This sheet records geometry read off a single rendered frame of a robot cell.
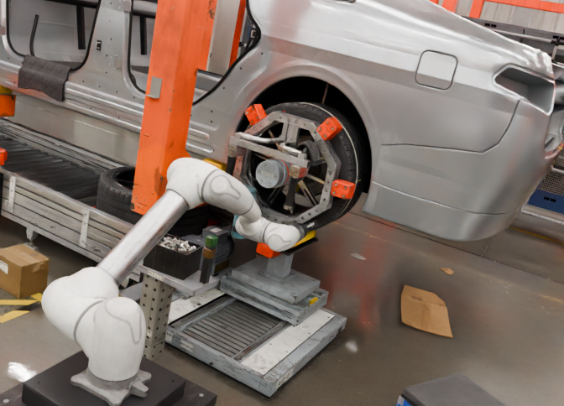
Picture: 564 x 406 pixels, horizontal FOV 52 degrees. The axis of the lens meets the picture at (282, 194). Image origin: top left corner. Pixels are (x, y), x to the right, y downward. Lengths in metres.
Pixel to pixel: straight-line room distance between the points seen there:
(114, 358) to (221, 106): 1.73
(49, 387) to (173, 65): 1.44
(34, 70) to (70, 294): 2.48
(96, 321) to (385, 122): 1.58
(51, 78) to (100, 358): 2.53
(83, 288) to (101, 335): 0.20
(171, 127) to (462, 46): 1.33
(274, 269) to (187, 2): 1.43
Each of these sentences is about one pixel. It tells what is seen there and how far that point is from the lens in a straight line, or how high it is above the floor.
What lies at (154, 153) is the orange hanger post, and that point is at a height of 0.83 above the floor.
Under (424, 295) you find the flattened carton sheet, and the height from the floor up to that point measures 0.02.
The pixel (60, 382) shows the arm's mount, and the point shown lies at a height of 0.37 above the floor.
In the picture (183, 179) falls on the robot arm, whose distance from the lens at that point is 2.06.
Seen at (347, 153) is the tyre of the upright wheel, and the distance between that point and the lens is 2.74.
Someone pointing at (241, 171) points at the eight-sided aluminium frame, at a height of 0.78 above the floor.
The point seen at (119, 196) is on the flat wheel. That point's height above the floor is 0.48.
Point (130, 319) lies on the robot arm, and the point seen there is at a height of 0.62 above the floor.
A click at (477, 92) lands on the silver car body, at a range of 2.62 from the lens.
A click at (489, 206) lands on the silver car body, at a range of 2.71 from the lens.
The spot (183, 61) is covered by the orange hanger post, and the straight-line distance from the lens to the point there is 2.68.
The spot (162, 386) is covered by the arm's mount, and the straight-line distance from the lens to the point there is 1.96.
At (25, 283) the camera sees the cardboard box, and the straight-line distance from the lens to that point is 3.11.
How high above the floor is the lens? 1.51
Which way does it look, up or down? 16 degrees down
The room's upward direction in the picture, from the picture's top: 12 degrees clockwise
